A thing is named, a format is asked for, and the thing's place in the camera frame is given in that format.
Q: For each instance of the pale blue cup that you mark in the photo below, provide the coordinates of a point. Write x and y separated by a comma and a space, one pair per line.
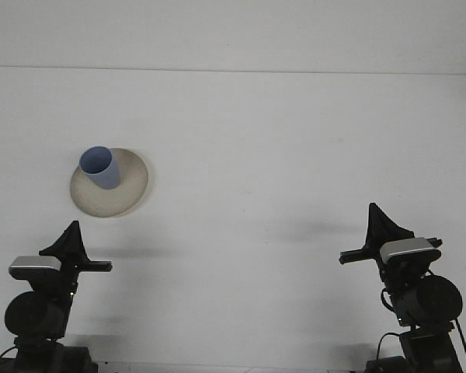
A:
105, 176

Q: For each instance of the pale round plate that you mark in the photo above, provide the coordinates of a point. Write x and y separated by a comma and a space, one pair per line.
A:
124, 194

